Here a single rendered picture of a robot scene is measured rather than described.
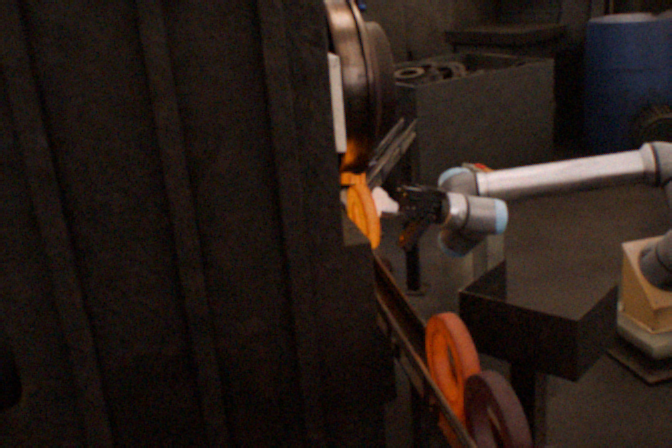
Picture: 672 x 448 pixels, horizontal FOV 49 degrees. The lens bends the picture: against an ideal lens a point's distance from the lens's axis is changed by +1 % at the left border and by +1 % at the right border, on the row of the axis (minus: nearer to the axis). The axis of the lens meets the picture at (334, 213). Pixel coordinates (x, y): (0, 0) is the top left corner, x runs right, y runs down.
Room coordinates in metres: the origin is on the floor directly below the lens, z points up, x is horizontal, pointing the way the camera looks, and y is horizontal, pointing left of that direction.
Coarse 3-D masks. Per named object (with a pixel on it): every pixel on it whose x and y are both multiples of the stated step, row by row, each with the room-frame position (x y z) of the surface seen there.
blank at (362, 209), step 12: (348, 192) 1.71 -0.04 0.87; (360, 192) 1.64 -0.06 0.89; (348, 204) 1.72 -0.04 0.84; (360, 204) 1.62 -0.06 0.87; (372, 204) 1.61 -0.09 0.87; (360, 216) 1.70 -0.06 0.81; (372, 216) 1.60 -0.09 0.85; (360, 228) 1.68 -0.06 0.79; (372, 228) 1.59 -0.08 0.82; (372, 240) 1.60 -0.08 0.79
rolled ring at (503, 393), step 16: (480, 384) 0.99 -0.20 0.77; (496, 384) 0.97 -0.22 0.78; (464, 400) 1.06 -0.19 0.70; (480, 400) 1.04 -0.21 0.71; (496, 400) 0.94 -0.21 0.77; (512, 400) 0.94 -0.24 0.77; (464, 416) 1.06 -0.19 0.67; (480, 416) 1.04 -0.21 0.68; (496, 416) 0.94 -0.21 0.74; (512, 416) 0.92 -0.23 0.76; (480, 432) 1.03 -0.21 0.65; (512, 432) 0.90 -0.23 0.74; (528, 432) 0.91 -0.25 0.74
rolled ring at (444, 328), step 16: (432, 320) 1.20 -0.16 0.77; (448, 320) 1.16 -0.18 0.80; (432, 336) 1.21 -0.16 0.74; (448, 336) 1.13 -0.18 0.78; (464, 336) 1.12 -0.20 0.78; (432, 352) 1.22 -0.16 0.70; (464, 352) 1.10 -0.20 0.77; (432, 368) 1.22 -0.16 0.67; (448, 368) 1.21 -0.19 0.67; (464, 368) 1.08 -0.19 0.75; (448, 384) 1.19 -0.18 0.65; (464, 384) 1.07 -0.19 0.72; (448, 400) 1.15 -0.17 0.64
